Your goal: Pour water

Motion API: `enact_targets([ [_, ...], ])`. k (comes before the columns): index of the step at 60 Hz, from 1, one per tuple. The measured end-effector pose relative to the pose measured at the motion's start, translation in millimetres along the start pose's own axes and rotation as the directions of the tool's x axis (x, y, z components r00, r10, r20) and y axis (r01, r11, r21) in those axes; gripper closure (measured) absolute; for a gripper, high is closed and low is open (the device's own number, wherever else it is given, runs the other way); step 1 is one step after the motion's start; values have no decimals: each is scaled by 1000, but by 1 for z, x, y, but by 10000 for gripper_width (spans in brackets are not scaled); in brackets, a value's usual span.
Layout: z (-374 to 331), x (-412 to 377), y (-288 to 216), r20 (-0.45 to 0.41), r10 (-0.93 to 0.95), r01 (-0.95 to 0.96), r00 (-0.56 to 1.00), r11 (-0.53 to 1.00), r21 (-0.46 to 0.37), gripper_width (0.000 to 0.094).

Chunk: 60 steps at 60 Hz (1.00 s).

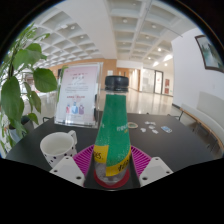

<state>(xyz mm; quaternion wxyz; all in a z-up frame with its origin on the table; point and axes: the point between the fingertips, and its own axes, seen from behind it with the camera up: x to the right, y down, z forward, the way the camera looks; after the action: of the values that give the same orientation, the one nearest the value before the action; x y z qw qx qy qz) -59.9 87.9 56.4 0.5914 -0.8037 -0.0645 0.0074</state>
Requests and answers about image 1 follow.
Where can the small blue card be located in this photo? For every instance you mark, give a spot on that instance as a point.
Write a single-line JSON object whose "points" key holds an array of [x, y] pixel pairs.
{"points": [[166, 129]]}

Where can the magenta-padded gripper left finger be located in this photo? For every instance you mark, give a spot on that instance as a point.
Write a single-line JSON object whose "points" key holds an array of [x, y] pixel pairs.
{"points": [[68, 170]]}

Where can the dark-framed landscape picture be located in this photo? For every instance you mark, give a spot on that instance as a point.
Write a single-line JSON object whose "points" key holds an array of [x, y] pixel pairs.
{"points": [[211, 53]]}

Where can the clear acrylic sign stand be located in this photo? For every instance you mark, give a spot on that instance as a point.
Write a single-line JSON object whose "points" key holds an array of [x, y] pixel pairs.
{"points": [[78, 93]]}

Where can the flat round red coaster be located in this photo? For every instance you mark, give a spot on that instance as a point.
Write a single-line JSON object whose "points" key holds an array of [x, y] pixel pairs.
{"points": [[100, 181]]}

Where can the recessed ceiling lights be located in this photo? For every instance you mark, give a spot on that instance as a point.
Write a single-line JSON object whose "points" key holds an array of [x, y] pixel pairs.
{"points": [[156, 50]]}

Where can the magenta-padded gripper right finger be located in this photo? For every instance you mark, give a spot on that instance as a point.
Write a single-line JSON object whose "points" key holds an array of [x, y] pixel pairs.
{"points": [[155, 170]]}

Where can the green leafy potted plant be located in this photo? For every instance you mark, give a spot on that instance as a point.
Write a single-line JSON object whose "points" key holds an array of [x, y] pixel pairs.
{"points": [[15, 96]]}

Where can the small tape roll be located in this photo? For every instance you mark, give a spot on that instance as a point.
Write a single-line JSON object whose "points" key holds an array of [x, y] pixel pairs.
{"points": [[128, 125]]}

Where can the green-labelled clear drink bottle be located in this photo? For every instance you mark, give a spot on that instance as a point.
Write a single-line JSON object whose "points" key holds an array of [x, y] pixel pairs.
{"points": [[113, 133]]}

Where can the long white bench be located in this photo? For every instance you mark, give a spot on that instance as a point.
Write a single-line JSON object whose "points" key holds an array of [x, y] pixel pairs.
{"points": [[206, 116]]}

